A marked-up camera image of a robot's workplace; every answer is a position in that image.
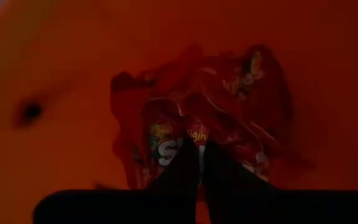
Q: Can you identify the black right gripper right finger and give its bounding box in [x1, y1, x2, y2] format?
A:
[204, 141, 276, 224]

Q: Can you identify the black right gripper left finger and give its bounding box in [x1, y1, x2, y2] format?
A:
[149, 138, 200, 224]

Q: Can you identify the red Skittles candy pack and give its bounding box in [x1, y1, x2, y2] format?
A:
[197, 43, 295, 147]
[109, 46, 204, 187]
[141, 93, 272, 200]

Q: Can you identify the orange pumpkin face bucket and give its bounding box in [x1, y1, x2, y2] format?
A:
[0, 0, 358, 224]

